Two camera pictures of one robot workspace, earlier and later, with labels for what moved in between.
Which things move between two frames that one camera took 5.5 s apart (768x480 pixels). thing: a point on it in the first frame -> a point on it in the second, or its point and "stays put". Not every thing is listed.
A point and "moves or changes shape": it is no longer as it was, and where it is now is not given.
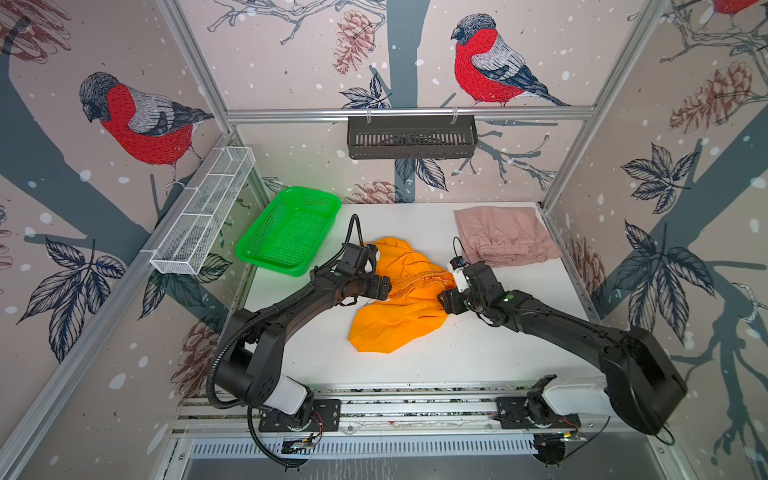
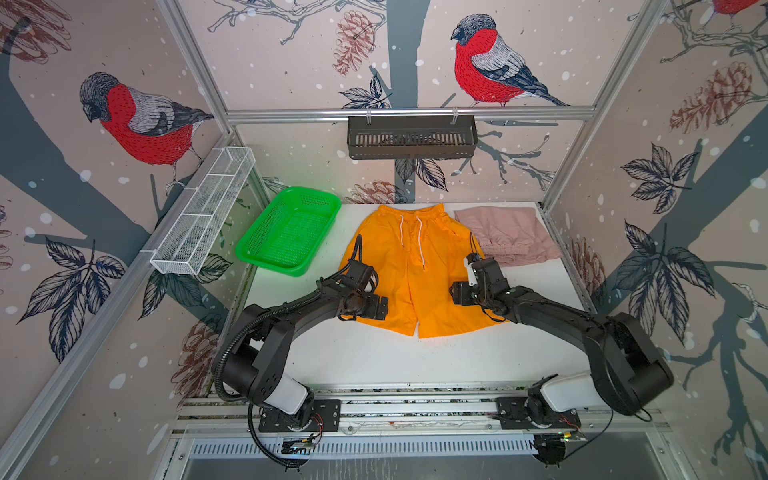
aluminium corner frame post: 641,31 stays put
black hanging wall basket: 412,139 stays put
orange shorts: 413,308 moves or changes shape
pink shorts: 505,236 stays put
